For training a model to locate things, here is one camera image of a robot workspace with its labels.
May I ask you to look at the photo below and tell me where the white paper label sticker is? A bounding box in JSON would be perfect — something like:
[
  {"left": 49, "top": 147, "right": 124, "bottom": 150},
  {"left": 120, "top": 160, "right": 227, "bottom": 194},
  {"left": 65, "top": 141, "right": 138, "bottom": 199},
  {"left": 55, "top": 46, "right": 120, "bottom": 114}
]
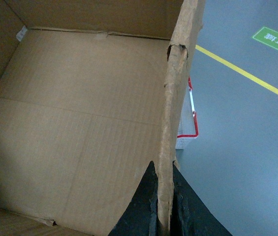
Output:
[{"left": 16, "top": 26, "right": 28, "bottom": 42}]

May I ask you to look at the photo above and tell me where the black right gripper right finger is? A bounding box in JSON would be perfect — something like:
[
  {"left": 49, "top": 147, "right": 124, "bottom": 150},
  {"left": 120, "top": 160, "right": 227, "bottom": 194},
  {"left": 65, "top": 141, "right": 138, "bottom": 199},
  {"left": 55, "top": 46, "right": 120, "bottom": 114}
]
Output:
[{"left": 170, "top": 160, "right": 233, "bottom": 236}]

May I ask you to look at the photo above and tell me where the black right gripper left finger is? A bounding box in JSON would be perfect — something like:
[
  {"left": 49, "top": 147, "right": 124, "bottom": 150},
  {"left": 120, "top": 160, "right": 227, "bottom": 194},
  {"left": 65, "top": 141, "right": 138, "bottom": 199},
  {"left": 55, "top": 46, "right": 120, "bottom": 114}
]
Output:
[{"left": 109, "top": 161, "right": 158, "bottom": 236}]

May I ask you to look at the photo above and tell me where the large cardboard box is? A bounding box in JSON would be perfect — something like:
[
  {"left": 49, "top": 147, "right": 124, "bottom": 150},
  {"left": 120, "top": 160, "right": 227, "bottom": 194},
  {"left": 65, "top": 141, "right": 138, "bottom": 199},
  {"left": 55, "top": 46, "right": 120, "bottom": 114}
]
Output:
[{"left": 0, "top": 0, "right": 205, "bottom": 236}]

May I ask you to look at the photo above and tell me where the white basket with red rim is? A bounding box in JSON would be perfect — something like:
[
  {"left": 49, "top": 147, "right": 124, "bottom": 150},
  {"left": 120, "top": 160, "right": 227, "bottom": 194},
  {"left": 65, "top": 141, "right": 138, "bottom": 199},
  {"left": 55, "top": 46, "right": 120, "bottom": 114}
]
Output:
[{"left": 176, "top": 77, "right": 199, "bottom": 149}]

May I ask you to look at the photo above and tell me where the green floor sign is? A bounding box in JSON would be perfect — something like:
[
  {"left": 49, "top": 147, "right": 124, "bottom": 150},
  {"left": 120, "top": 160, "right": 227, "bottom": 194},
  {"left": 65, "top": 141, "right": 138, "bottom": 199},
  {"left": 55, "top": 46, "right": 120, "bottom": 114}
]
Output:
[{"left": 252, "top": 27, "right": 278, "bottom": 51}]

